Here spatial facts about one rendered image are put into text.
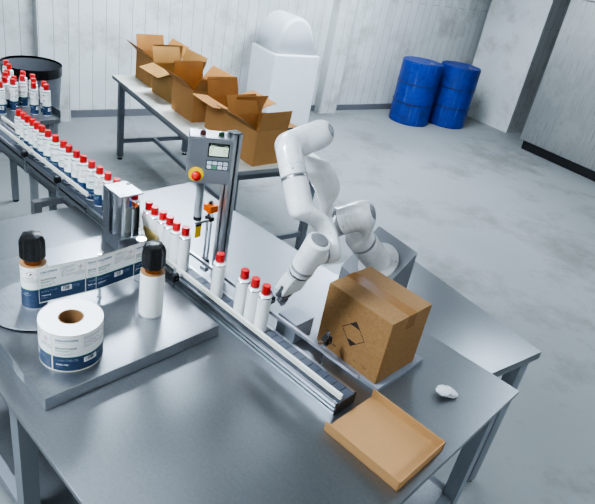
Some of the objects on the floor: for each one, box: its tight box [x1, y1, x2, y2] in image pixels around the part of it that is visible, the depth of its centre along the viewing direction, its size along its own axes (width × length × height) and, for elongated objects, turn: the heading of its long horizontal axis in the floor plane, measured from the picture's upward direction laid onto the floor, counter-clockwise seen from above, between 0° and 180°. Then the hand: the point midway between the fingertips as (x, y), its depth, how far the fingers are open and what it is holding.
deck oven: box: [520, 0, 595, 194], centre depth 768 cm, size 170×130×218 cm
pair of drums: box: [389, 56, 481, 129], centre depth 856 cm, size 73×123×87 cm, turn 106°
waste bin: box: [0, 55, 62, 134], centre depth 566 cm, size 54×54×68 cm
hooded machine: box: [246, 10, 320, 130], centre depth 710 cm, size 66×59×131 cm
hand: (282, 299), depth 210 cm, fingers closed
